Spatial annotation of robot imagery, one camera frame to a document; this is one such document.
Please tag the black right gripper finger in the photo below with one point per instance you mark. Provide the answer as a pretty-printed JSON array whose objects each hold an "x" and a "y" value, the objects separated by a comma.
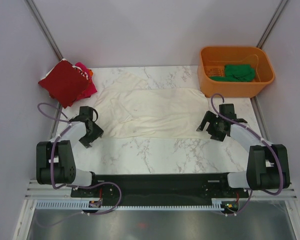
[
  {"x": 210, "y": 118},
  {"x": 218, "y": 136}
]

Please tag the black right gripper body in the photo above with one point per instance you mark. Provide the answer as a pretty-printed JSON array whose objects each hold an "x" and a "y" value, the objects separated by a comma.
[{"x": 216, "y": 125}]

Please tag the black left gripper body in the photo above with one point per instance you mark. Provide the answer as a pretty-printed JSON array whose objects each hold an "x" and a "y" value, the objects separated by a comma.
[{"x": 91, "y": 132}]

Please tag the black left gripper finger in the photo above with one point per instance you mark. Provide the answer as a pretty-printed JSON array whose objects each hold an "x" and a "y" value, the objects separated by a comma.
[
  {"x": 97, "y": 132},
  {"x": 86, "y": 142}
]

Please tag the cream white t shirt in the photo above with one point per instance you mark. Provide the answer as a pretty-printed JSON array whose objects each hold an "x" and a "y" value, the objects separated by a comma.
[{"x": 128, "y": 108}]

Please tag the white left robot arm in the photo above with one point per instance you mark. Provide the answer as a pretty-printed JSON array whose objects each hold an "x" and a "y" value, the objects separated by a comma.
[{"x": 55, "y": 161}]

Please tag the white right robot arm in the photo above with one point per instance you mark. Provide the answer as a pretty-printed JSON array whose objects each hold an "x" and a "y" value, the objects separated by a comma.
[{"x": 267, "y": 165}]

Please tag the pink folded t shirt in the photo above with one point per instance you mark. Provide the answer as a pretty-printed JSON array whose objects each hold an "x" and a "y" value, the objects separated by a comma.
[{"x": 91, "y": 88}]

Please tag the orange plastic basket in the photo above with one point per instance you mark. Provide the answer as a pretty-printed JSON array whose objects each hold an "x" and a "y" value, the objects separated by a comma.
[{"x": 212, "y": 62}]

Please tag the dark red folded t shirt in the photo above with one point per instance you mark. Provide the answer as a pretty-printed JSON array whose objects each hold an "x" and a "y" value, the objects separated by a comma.
[{"x": 64, "y": 84}]

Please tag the green t shirt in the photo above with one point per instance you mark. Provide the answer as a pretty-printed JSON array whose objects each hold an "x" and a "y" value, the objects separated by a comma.
[{"x": 236, "y": 73}]

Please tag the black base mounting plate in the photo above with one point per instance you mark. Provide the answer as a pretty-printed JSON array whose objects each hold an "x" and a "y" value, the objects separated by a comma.
[{"x": 161, "y": 189}]

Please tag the orange folded t shirt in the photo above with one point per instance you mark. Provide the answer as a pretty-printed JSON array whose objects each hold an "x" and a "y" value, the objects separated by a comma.
[{"x": 90, "y": 72}]

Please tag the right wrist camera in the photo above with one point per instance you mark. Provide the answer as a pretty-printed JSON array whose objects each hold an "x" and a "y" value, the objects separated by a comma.
[{"x": 228, "y": 110}]

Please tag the white slotted cable duct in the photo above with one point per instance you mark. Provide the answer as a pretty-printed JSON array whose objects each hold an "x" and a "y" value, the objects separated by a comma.
[{"x": 89, "y": 205}]

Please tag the right corner aluminium post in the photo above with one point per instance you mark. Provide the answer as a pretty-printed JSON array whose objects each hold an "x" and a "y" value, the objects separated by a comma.
[{"x": 272, "y": 23}]

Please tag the corner aluminium post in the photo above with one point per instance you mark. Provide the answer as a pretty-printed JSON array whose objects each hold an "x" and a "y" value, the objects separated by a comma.
[
  {"x": 44, "y": 28},
  {"x": 272, "y": 23}
]

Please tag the left corner aluminium post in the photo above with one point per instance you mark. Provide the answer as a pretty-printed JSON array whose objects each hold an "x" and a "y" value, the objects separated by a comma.
[{"x": 44, "y": 28}]

